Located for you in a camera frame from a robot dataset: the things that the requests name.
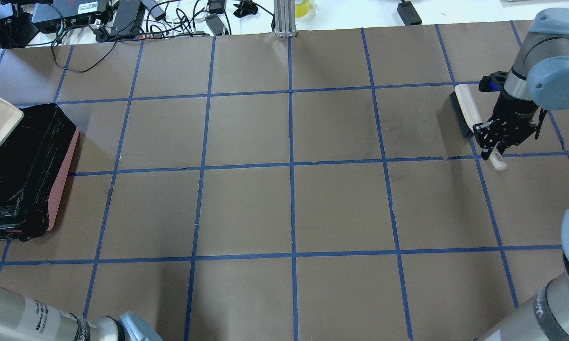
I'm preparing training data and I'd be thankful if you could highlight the black power brick right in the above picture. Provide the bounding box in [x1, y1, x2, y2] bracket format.
[397, 0, 422, 26]

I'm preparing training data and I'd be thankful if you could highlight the aluminium frame post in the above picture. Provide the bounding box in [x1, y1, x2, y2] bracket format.
[273, 0, 298, 37]

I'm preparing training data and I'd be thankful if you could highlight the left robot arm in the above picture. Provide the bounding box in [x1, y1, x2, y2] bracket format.
[0, 287, 162, 341]

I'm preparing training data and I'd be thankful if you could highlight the yellow tape roll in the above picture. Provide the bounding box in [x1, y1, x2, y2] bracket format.
[294, 0, 317, 19]

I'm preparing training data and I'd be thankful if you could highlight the pink bin with black bag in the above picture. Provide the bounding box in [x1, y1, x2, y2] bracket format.
[0, 103, 76, 242]

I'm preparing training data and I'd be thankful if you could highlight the black router box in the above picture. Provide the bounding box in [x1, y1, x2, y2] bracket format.
[31, 0, 113, 34]

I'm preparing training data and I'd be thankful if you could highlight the black power adapter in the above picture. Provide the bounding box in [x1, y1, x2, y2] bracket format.
[109, 0, 144, 37]

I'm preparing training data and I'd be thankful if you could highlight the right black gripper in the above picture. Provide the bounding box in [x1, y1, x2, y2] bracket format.
[472, 92, 541, 161]

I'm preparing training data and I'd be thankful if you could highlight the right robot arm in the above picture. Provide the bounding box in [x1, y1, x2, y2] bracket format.
[462, 8, 569, 341]

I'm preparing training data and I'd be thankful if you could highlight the white hand brush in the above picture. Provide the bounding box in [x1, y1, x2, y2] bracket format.
[449, 84, 507, 171]

